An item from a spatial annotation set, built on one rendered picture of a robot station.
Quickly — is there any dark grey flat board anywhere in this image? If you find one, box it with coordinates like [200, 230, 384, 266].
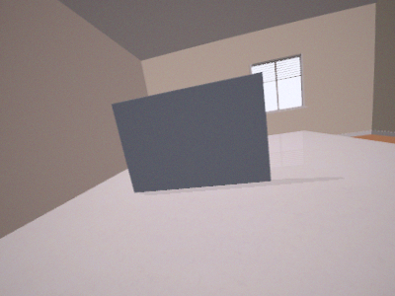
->
[112, 72, 272, 192]

